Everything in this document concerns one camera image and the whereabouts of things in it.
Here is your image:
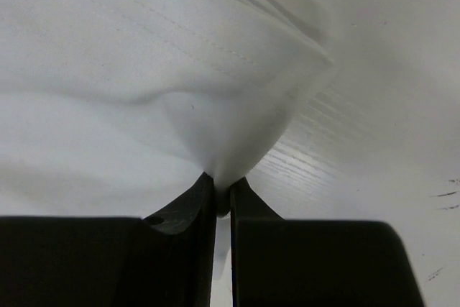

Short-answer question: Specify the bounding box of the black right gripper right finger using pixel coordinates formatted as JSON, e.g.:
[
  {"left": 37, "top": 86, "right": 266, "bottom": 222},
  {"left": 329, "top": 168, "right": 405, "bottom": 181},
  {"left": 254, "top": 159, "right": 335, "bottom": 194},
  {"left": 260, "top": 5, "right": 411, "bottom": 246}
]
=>
[{"left": 229, "top": 179, "right": 424, "bottom": 306}]

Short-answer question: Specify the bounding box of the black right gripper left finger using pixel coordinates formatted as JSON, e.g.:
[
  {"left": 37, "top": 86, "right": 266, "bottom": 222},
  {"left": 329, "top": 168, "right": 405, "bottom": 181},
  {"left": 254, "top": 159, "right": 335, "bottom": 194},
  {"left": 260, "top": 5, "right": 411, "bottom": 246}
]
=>
[{"left": 1, "top": 174, "right": 216, "bottom": 306}]

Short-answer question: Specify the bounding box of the white skirt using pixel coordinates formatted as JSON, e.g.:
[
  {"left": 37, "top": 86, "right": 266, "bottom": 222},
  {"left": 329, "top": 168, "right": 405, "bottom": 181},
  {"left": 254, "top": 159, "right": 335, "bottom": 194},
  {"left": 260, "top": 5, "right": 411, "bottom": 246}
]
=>
[{"left": 1, "top": 0, "right": 332, "bottom": 219}]

